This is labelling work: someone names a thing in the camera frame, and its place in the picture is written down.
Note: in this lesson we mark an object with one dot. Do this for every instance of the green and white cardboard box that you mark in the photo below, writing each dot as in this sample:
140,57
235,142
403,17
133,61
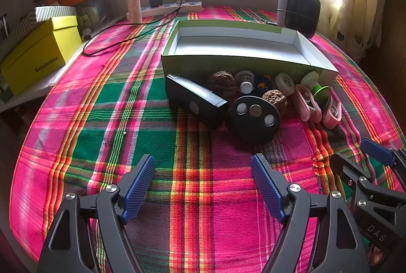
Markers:
196,65

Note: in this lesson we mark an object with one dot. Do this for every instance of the long pink clip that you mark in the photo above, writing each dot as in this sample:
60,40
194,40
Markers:
306,101

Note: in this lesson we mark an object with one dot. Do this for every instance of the grey zigzag patterned box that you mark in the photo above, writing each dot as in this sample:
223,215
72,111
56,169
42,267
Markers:
16,35

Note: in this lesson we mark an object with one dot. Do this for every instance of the cream heart print curtain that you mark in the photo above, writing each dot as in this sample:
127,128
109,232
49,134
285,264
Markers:
355,6

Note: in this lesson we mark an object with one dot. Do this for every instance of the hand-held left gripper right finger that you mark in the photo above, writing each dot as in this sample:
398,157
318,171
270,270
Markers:
266,184

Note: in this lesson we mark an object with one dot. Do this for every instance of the white power strip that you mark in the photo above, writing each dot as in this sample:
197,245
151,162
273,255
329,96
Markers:
190,4

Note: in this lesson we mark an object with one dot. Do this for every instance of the yellow box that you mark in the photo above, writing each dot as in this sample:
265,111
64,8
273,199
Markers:
38,54

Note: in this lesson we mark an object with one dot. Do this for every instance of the pink green plaid tablecloth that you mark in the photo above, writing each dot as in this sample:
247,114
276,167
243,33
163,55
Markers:
190,165

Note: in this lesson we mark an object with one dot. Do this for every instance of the green striped box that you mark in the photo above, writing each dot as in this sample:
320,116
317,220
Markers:
54,12

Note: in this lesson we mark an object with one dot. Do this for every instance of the black rectangular device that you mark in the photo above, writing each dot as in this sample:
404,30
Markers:
196,98

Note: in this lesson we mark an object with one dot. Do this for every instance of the brown walnut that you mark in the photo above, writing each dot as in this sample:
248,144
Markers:
222,84
274,98

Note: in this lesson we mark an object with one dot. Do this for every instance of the white plug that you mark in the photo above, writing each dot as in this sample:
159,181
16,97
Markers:
180,0

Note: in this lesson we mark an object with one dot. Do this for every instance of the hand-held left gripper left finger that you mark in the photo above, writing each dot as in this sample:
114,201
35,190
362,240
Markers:
139,187

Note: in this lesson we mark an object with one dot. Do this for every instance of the pale green jar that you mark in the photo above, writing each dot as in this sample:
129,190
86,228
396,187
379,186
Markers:
88,17

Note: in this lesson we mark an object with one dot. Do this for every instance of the green and white spool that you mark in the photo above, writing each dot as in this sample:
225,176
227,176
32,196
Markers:
319,92

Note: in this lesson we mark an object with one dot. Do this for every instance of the blue orange small toy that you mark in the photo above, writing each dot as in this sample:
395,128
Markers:
263,82

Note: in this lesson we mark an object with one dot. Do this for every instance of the black oval three-button remote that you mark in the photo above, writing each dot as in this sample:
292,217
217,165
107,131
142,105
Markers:
250,128

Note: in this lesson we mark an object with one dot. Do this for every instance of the grey desk fan heater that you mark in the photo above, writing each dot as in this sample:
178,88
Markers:
298,12

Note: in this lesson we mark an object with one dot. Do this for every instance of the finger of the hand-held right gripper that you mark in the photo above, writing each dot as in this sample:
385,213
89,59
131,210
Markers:
377,150
344,171

